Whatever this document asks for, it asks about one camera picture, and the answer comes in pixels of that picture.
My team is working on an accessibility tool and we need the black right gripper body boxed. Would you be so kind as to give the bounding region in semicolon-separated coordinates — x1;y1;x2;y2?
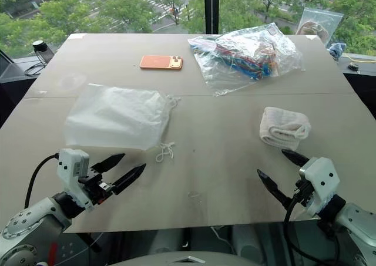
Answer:
292;179;317;208

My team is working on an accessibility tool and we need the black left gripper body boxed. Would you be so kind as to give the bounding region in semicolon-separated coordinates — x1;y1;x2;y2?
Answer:
78;167;116;207

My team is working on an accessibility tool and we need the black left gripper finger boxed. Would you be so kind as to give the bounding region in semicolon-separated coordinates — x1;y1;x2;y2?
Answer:
93;153;126;174
110;163;147;196

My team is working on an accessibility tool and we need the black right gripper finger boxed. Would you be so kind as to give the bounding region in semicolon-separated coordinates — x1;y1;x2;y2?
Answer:
257;169;294;210
281;149;310;170

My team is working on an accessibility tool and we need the rolled white towel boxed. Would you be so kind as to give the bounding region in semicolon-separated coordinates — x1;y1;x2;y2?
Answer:
258;106;312;150

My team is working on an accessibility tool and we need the clear zip bag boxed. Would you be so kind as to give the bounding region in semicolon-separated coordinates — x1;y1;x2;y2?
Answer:
296;7;344;48

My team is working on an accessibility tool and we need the orange smartphone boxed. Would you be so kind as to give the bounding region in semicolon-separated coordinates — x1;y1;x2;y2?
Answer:
139;54;184;72

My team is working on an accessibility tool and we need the blue cloth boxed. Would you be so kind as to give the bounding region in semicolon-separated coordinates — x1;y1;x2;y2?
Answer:
328;42;347;58

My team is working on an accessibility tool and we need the black round desk device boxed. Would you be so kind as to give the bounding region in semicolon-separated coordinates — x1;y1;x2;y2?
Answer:
31;39;55;66

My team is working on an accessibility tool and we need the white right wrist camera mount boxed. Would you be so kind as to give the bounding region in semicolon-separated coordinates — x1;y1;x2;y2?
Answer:
298;156;341;214

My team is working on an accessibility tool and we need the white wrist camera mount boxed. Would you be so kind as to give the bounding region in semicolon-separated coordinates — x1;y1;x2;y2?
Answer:
56;148;95;213
298;156;341;214

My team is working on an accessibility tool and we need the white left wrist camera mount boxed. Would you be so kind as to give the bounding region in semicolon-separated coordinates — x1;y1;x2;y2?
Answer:
56;148;95;213

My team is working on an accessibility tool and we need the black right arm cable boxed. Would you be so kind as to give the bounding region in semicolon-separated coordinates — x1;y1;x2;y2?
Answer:
283;186;353;264

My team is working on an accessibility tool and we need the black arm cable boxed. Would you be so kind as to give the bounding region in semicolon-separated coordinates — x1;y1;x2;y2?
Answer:
23;154;59;210
283;186;353;264

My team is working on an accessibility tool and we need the white drawstring bag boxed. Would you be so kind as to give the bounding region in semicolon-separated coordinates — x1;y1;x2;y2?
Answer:
63;83;182;163

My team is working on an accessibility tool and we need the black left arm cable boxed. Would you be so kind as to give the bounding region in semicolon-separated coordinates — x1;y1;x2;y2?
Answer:
23;154;59;210

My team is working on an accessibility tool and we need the clear bag of colourful cords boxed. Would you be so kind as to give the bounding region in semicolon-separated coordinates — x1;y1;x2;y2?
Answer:
187;22;306;97

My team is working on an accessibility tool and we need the yellow cable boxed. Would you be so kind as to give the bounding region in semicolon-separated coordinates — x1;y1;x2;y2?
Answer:
342;53;376;64

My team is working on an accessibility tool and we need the black window frame post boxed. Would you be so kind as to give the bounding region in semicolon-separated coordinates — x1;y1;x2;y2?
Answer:
203;0;221;34

